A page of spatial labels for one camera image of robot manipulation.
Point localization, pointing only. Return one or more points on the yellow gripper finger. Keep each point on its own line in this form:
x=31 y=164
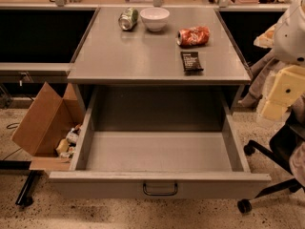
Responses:
x=289 y=85
x=272 y=111

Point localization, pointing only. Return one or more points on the black rxbar chocolate bar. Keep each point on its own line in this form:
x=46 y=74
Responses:
x=191 y=62

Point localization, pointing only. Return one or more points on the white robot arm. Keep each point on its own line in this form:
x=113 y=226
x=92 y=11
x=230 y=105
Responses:
x=289 y=42

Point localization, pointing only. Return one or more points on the grey open top drawer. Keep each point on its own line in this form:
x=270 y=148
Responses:
x=136 y=135

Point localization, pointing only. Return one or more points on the grey jacket on chair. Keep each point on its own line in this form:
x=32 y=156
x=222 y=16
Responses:
x=263 y=71

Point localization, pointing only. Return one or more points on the black office chair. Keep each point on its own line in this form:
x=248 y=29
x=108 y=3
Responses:
x=282 y=145

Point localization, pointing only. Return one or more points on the crushed orange soda can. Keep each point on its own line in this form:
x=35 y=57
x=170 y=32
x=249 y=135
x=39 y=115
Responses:
x=194 y=36

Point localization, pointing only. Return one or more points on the grey metal cabinet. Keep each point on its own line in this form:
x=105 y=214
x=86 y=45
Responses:
x=110 y=56

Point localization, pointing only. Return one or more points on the white ceramic bowl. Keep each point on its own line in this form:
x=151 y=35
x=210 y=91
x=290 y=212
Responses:
x=154 y=18

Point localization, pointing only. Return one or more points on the crushed green soda can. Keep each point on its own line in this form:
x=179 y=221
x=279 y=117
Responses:
x=128 y=19

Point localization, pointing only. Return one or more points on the trash items in box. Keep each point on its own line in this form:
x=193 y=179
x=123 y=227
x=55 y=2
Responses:
x=67 y=146

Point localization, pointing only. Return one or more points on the brown cardboard box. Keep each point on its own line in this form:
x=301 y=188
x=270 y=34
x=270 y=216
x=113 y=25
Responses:
x=48 y=120

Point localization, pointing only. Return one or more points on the black table leg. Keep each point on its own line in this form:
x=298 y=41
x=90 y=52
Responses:
x=24 y=198

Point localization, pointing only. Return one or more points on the black drawer handle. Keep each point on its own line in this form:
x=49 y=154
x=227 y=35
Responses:
x=160 y=189

